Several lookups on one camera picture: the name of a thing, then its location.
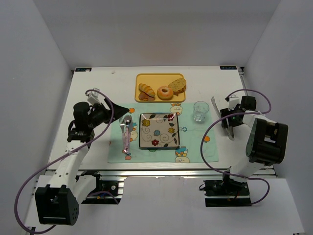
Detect metal serving tongs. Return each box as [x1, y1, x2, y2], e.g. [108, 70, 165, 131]
[211, 97, 234, 141]

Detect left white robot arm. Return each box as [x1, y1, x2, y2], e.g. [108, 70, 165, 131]
[35, 99, 129, 225]

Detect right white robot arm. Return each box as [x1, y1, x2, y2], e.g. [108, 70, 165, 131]
[220, 96, 289, 187]

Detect reddish brown bread piece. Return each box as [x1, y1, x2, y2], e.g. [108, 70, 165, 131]
[138, 92, 155, 102]

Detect striped bread roll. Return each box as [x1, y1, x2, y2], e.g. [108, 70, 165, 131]
[138, 83, 156, 97]

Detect seeded bread slice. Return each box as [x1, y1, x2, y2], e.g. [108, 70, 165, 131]
[168, 78, 186, 95]

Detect clear drinking glass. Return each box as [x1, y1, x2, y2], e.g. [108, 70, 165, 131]
[193, 101, 209, 122]

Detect green cartoon placemat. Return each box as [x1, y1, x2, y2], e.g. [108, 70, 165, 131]
[108, 102, 219, 164]

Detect square floral ceramic plate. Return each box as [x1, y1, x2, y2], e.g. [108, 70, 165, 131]
[138, 113, 180, 149]

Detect yellow plastic tray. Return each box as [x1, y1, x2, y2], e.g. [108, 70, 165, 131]
[134, 73, 187, 103]

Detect sugared orange donut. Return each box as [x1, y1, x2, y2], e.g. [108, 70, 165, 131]
[157, 86, 174, 100]

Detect fork with pink handle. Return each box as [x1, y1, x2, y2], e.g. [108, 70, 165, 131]
[119, 117, 127, 154]

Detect spoon with pink handle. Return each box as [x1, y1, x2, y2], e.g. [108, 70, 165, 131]
[124, 115, 132, 154]

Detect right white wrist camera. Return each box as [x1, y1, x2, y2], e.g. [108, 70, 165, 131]
[225, 95, 240, 110]

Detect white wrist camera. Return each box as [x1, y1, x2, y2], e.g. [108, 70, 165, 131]
[86, 88, 100, 105]
[225, 95, 240, 110]

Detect knife with pink handle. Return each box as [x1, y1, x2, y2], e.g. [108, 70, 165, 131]
[125, 116, 133, 148]

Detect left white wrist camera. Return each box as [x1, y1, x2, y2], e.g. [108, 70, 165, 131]
[86, 88, 100, 105]

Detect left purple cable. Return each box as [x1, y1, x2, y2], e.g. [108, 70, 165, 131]
[14, 89, 114, 234]

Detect aluminium table front rail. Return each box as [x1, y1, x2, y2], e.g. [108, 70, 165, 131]
[75, 169, 221, 177]

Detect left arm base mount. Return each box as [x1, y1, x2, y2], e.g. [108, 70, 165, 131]
[76, 171, 124, 205]

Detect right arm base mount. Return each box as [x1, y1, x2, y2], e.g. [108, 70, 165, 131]
[199, 180, 251, 208]

